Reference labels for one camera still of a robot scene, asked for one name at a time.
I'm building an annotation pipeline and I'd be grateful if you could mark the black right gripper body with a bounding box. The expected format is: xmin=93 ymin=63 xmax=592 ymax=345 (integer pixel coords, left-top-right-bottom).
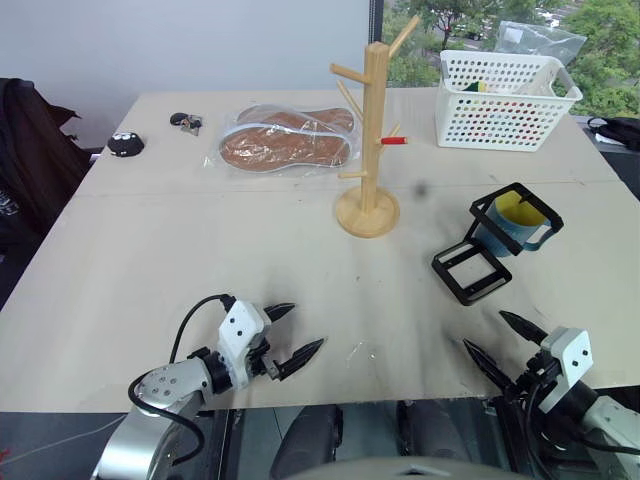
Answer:
xmin=503 ymin=343 xmax=562 ymax=407

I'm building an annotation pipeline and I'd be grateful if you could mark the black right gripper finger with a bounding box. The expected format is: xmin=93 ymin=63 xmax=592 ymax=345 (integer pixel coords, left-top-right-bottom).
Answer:
xmin=498 ymin=310 xmax=550 ymax=346
xmin=462 ymin=338 xmax=517 ymax=397

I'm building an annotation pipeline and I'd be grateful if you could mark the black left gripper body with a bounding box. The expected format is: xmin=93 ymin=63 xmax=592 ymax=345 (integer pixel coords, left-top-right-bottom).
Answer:
xmin=243 ymin=331 xmax=280 ymax=384

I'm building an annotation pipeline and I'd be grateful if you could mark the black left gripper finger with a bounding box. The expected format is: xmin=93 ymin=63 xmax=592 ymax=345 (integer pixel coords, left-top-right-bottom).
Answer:
xmin=262 ymin=302 xmax=297 ymax=328
xmin=275 ymin=338 xmax=327 ymax=383

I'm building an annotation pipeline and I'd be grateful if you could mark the blue mug with yellow inside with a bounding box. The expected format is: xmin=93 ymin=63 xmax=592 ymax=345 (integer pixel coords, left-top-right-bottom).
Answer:
xmin=472 ymin=190 xmax=554 ymax=259

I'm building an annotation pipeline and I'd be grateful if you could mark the wooden mug tree stand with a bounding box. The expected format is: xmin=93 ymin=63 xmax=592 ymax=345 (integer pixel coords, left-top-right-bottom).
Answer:
xmin=328 ymin=14 xmax=421 ymax=240

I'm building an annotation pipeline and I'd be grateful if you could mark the dark rounded shape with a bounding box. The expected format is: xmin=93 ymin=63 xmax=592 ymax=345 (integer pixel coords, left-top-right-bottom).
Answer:
xmin=269 ymin=404 xmax=347 ymax=480

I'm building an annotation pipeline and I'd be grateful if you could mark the brown shoe insole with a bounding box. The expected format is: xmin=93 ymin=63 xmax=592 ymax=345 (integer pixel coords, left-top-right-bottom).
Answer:
xmin=219 ymin=124 xmax=354 ymax=174
xmin=235 ymin=105 xmax=357 ymax=135

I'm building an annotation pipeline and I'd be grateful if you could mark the clear insole packaging bag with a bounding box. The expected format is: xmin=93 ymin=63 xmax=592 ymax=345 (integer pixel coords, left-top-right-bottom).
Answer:
xmin=203 ymin=101 xmax=362 ymax=177

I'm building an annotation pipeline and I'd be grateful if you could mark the white perforated plastic basket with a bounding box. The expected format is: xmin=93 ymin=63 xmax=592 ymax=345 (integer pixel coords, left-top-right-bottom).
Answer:
xmin=433 ymin=48 xmax=585 ymax=152

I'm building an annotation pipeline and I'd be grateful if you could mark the black key fob with keys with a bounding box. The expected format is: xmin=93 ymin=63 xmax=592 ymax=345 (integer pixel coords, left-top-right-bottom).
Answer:
xmin=169 ymin=111 xmax=204 ymax=137

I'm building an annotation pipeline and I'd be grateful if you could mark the black bag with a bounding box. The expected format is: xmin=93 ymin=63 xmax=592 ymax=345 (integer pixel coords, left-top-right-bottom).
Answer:
xmin=586 ymin=115 xmax=640 ymax=152

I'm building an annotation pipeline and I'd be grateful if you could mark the black round toy with eyes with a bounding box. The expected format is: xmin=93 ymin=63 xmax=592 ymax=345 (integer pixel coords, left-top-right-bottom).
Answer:
xmin=106 ymin=130 xmax=147 ymax=161

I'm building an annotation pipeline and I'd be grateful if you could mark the clear plastic bag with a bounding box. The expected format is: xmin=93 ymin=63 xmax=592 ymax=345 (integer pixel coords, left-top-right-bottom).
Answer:
xmin=493 ymin=19 xmax=589 ymax=69

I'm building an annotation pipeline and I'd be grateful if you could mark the dark jacket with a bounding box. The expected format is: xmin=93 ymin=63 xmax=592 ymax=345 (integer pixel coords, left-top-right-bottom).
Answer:
xmin=0 ymin=77 xmax=95 ymax=254

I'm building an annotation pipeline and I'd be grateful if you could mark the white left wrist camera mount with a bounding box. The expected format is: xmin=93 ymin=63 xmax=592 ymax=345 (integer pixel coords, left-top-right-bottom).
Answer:
xmin=218 ymin=299 xmax=274 ymax=390

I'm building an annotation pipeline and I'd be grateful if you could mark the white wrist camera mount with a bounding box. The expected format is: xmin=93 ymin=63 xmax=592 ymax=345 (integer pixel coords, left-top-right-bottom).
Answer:
xmin=218 ymin=299 xmax=274 ymax=390
xmin=539 ymin=326 xmax=594 ymax=414

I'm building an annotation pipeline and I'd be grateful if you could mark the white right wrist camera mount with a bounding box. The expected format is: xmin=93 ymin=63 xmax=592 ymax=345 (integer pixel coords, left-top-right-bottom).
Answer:
xmin=539 ymin=326 xmax=594 ymax=414

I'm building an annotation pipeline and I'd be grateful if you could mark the black wire frame stand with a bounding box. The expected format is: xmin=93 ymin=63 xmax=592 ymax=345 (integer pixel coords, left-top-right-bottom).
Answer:
xmin=430 ymin=182 xmax=566 ymax=308

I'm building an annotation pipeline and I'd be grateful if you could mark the dark window frame post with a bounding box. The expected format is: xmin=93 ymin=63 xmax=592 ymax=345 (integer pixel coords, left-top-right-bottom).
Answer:
xmin=368 ymin=0 xmax=386 ymax=47

